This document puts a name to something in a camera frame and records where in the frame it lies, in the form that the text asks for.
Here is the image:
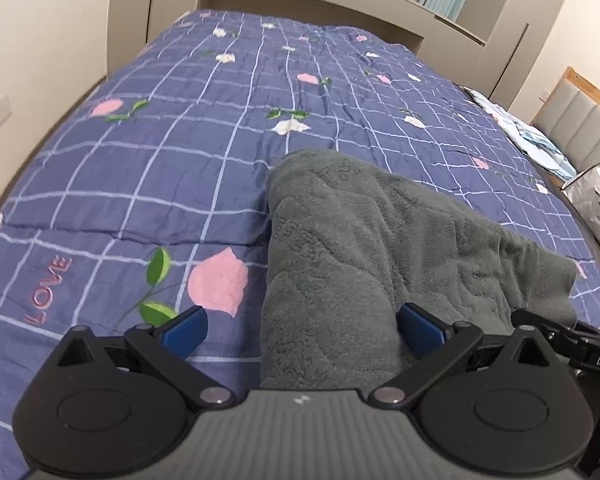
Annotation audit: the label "white wall socket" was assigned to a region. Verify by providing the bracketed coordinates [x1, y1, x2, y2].
[0, 96, 12, 128]

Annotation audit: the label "white blue patterned pillow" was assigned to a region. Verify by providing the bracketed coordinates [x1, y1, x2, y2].
[462, 87, 577, 181]

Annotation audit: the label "blue checked floral quilt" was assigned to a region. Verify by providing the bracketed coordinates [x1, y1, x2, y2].
[0, 10, 600, 479]

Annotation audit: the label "beige built-in cabinet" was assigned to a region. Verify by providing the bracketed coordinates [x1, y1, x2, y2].
[107, 0, 564, 107]

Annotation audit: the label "grey padded wooden headboard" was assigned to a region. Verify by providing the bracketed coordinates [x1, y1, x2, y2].
[531, 66, 600, 172]

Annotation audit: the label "grey fleece pants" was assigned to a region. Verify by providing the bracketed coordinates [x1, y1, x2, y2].
[260, 148, 577, 392]

